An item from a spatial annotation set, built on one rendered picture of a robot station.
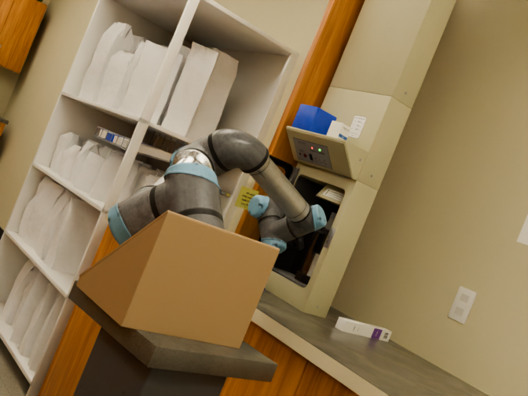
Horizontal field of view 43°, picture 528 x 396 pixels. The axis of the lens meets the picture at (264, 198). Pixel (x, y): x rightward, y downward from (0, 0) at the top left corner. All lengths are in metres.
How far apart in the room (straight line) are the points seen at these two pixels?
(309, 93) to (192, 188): 1.17
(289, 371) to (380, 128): 0.87
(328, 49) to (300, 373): 1.25
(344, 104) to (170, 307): 1.33
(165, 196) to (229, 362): 0.38
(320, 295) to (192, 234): 1.09
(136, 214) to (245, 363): 0.40
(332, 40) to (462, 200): 0.75
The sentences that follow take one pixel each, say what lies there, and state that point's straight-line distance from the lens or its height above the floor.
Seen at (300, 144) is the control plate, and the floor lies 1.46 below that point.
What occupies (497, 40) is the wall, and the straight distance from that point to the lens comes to 2.68.
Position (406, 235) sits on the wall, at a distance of 2.57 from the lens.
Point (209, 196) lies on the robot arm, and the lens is 1.39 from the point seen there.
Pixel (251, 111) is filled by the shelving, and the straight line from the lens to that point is 3.54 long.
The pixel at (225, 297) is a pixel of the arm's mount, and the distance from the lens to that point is 1.31.
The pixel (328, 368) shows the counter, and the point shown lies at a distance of 1.70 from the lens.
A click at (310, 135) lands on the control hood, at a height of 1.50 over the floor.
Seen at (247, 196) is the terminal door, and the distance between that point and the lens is 2.35.
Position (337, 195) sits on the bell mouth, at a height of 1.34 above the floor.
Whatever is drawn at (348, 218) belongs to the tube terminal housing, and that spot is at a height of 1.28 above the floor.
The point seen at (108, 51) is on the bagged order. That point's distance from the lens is 3.72.
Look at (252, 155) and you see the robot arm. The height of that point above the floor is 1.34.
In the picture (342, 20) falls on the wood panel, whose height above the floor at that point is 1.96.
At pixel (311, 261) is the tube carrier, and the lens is 2.33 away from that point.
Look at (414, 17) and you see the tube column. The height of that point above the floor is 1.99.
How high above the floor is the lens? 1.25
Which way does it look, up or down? level
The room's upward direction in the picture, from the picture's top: 22 degrees clockwise
